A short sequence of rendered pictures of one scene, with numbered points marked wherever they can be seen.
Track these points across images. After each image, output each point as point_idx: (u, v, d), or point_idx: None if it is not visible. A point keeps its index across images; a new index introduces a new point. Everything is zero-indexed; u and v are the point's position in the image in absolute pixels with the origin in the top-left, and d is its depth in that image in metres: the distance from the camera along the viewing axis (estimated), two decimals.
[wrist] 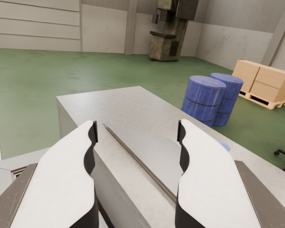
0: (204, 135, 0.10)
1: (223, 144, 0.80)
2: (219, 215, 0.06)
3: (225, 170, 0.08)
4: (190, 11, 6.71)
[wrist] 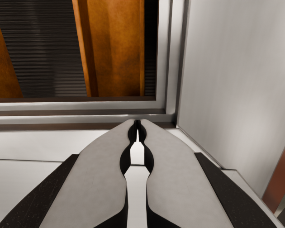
0: (163, 132, 0.11)
1: None
2: (188, 209, 0.06)
3: (188, 164, 0.08)
4: None
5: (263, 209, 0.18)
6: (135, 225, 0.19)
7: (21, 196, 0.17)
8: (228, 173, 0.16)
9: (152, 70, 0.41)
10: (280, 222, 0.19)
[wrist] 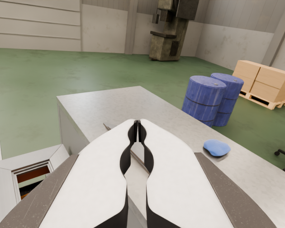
0: (163, 132, 0.11)
1: (224, 144, 0.80)
2: (188, 209, 0.06)
3: (188, 164, 0.08)
4: (191, 11, 6.71)
5: None
6: None
7: None
8: None
9: None
10: None
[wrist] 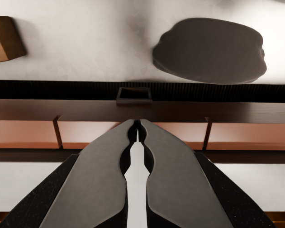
0: (163, 132, 0.11)
1: None
2: (188, 209, 0.06)
3: (188, 164, 0.08)
4: None
5: None
6: (128, 225, 0.27)
7: None
8: None
9: None
10: None
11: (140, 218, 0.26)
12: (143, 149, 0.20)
